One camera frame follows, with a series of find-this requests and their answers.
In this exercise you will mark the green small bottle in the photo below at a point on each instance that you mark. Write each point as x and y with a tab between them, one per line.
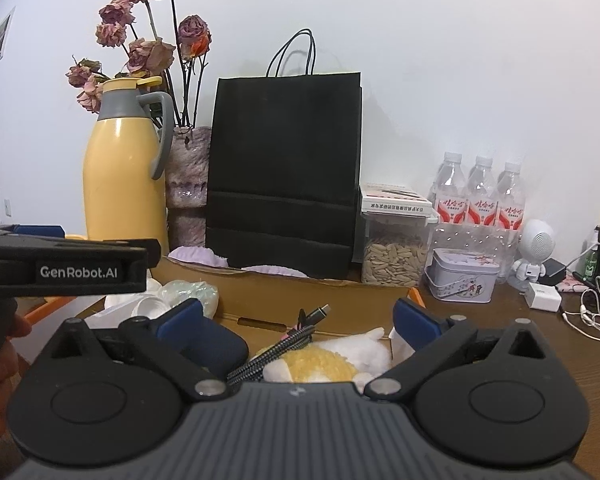
591	262

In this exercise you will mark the clear water bottle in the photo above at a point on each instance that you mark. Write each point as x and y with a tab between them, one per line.
450	200
511	210
481	202

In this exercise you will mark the person's left hand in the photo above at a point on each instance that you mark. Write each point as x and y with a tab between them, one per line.
0	390

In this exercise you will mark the purple lace cloth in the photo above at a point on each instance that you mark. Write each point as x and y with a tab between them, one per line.
275	271
197	256

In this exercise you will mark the dark blue pouch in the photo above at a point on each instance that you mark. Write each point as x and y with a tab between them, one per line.
220	350

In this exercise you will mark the pink patterned pouch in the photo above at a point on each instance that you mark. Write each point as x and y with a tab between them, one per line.
572	286

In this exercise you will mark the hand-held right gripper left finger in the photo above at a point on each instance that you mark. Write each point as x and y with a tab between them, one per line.
180	320

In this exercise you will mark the black paper bag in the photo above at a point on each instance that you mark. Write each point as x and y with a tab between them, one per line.
285	175

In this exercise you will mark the clear seed container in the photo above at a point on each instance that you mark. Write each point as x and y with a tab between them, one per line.
395	255

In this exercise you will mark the white charger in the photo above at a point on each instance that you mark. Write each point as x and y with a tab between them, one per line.
544	297

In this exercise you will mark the wall socket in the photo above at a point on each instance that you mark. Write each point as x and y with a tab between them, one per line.
8	207

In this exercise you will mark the black power adapter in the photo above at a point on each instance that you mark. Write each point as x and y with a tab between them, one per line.
554	271

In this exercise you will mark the grey printed tin box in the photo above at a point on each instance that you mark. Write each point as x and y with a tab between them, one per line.
460	277

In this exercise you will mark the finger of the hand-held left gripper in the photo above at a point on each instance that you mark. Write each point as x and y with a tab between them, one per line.
130	245
37	230

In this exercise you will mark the dried rose bouquet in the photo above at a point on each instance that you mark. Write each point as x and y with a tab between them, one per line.
140	45

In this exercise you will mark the white robot speaker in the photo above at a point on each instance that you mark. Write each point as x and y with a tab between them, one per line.
535	245

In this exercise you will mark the pink fluffy vase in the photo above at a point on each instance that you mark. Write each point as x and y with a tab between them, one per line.
187	185

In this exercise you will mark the iridescent plastic wrap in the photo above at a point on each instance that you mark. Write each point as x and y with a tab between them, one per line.
192	295

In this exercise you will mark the yellow thermos jug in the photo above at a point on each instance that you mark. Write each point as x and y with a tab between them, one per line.
122	185

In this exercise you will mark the white plush toy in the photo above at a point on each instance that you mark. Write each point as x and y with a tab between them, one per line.
365	347

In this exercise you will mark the wall picture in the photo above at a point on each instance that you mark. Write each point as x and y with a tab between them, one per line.
0	40

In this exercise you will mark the red printed cardboard box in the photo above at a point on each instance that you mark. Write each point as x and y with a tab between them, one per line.
270	292

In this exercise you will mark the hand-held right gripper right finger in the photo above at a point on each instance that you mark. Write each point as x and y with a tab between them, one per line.
415	325

